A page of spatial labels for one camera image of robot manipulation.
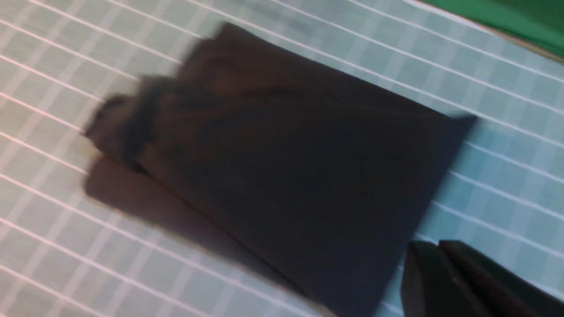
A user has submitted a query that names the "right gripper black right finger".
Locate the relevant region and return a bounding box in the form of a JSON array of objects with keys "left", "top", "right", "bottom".
[{"left": 438, "top": 240, "right": 564, "bottom": 317}]

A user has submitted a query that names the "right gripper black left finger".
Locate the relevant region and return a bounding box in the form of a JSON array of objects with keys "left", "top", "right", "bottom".
[{"left": 400, "top": 241, "right": 490, "bottom": 317}]

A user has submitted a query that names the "dark gray long-sleeve shirt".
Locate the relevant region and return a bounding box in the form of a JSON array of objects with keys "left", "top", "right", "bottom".
[{"left": 84, "top": 22, "right": 478, "bottom": 317}]

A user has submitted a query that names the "green backdrop cloth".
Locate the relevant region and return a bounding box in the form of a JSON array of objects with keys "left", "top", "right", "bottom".
[{"left": 424, "top": 0, "right": 564, "bottom": 61}]

